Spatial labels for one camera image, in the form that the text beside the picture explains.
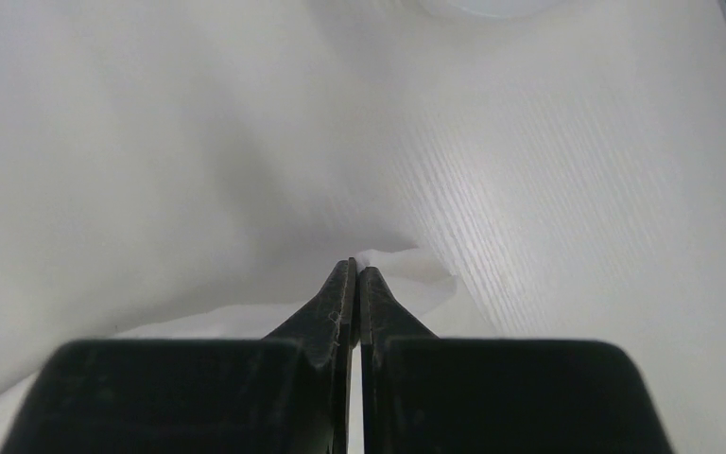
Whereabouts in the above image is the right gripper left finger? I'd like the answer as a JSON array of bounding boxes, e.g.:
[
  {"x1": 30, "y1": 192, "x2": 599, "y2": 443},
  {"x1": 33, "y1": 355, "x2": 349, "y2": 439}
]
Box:
[{"x1": 265, "y1": 257, "x2": 357, "y2": 453}]

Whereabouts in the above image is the white t shirt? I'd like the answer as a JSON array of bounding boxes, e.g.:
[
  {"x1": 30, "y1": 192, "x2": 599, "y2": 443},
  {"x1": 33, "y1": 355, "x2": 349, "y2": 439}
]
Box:
[{"x1": 0, "y1": 0, "x2": 502, "y2": 418}]

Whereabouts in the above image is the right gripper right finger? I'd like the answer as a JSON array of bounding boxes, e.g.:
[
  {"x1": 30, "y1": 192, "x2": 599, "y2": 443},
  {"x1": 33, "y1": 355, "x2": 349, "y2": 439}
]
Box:
[{"x1": 358, "y1": 267, "x2": 437, "y2": 453}]

